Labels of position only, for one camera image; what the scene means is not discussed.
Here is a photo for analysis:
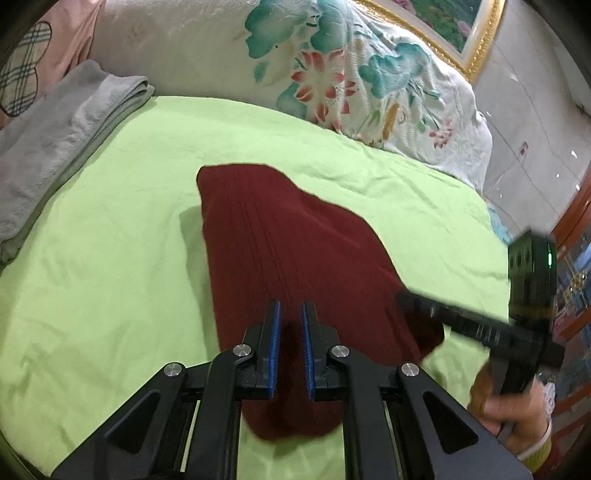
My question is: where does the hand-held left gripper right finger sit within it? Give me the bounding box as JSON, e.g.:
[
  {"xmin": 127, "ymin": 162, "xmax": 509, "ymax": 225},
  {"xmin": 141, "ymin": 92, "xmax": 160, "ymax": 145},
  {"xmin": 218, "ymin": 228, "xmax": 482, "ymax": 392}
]
[{"xmin": 301, "ymin": 301, "xmax": 534, "ymax": 480}]

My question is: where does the gold framed floral painting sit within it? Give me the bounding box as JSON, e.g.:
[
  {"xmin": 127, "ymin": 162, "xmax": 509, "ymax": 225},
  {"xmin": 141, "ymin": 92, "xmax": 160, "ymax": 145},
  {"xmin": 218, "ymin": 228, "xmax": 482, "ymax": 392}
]
[{"xmin": 355, "ymin": 0, "xmax": 507, "ymax": 85}]

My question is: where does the dark red sweater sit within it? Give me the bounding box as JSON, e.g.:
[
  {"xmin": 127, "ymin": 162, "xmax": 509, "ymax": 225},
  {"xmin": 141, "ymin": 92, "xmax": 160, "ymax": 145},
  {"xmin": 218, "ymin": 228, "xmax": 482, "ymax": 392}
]
[{"xmin": 196, "ymin": 164, "xmax": 446, "ymax": 441}]

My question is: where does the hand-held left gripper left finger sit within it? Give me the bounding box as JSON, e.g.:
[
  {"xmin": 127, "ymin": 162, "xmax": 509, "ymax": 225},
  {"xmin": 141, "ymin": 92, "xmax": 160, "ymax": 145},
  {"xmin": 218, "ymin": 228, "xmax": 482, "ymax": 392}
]
[{"xmin": 50, "ymin": 300, "xmax": 283, "ymax": 480}]

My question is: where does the person's right hand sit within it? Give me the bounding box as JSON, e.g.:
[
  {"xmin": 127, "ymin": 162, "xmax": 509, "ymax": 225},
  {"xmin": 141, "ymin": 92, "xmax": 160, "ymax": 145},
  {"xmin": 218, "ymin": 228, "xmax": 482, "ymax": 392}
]
[{"xmin": 468, "ymin": 364, "xmax": 553, "ymax": 457}]

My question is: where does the light blue cloth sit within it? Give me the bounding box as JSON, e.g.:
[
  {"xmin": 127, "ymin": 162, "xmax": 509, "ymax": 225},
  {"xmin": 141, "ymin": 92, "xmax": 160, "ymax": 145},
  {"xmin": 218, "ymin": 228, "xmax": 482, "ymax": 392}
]
[{"xmin": 485, "ymin": 200, "xmax": 515, "ymax": 246}]

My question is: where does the pink pillow with plaid hearts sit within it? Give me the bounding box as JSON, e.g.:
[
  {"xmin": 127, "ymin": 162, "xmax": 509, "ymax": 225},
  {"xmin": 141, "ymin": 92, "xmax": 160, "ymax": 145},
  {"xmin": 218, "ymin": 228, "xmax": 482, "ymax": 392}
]
[{"xmin": 0, "ymin": 0, "xmax": 108, "ymax": 131}]

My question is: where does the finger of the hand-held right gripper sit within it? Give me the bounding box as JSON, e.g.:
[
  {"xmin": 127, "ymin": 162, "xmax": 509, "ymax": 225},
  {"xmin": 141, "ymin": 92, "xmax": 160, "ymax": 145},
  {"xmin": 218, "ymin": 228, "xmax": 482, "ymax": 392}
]
[{"xmin": 396, "ymin": 290, "xmax": 514, "ymax": 346}]

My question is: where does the light green bed sheet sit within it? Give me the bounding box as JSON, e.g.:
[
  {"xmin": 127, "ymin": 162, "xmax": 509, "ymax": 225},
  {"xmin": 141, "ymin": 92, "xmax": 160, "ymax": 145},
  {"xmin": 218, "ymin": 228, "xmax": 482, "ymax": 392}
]
[{"xmin": 0, "ymin": 95, "xmax": 514, "ymax": 480}]

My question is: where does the wooden cabinet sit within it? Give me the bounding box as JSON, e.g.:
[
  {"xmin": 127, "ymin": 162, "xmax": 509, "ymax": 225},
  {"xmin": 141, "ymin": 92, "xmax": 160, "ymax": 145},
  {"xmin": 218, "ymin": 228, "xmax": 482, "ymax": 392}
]
[{"xmin": 549, "ymin": 171, "xmax": 591, "ymax": 384}]

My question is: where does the folded grey blanket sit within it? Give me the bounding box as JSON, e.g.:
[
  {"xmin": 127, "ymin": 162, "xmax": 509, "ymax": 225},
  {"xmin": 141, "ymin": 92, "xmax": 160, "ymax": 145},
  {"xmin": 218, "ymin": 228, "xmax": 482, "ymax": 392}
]
[{"xmin": 0, "ymin": 60, "xmax": 156, "ymax": 265}]

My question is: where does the white floral quilt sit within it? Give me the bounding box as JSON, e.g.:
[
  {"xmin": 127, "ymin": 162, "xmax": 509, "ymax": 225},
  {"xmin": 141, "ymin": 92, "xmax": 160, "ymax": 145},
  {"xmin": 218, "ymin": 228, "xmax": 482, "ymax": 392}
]
[{"xmin": 90, "ymin": 0, "xmax": 493, "ymax": 195}]

